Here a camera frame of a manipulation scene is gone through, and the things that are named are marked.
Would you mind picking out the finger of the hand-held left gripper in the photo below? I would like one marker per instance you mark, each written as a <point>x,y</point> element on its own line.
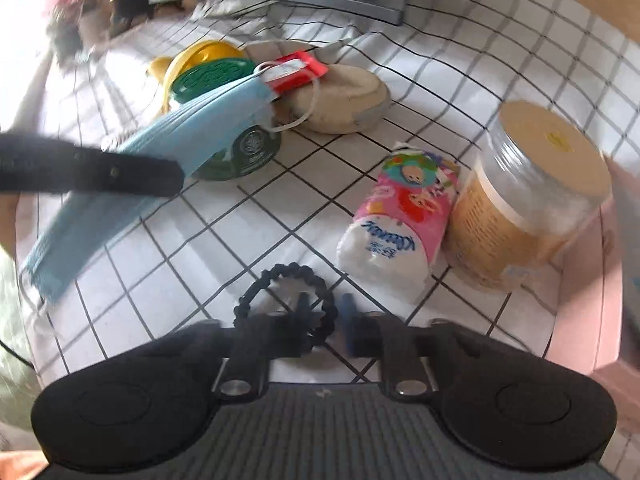
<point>125,172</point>

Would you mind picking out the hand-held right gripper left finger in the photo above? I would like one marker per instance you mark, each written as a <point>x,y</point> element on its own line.
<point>302,327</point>

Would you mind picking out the red wipes packet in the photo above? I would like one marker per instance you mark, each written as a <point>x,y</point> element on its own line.
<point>292,72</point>

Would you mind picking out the round beige lid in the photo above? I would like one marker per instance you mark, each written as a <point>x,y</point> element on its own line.
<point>525,185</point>

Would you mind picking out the pink cardboard box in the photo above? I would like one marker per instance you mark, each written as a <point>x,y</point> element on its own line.
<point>580,320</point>

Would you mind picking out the green round tin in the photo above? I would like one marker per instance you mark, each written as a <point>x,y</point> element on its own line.
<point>250,152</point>

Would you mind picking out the white checkered cloth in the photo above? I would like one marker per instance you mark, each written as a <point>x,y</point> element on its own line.
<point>250,225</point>

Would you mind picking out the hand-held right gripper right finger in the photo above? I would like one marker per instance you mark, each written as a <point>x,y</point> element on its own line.
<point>348,322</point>

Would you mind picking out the pale green cloth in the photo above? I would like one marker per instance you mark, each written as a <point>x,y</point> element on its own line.
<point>12,340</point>

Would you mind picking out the pink printed tissue pack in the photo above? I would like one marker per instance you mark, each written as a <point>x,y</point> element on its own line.
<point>395,210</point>

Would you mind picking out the blue sponge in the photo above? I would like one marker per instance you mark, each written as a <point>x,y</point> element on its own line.
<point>200,122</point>

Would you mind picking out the red and dark object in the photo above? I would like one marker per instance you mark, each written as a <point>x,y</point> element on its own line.
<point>70,15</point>

